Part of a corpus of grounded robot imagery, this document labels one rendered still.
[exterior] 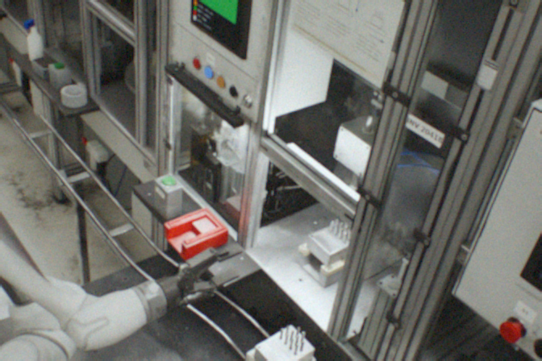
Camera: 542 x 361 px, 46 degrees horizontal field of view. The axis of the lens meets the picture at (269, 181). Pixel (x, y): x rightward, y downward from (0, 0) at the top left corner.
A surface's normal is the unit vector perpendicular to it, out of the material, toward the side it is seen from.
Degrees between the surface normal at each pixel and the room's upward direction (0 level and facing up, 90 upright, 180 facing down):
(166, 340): 0
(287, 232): 0
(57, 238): 0
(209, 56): 90
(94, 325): 38
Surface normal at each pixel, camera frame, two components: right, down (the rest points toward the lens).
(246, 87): -0.78, 0.30
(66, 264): 0.11, -0.79
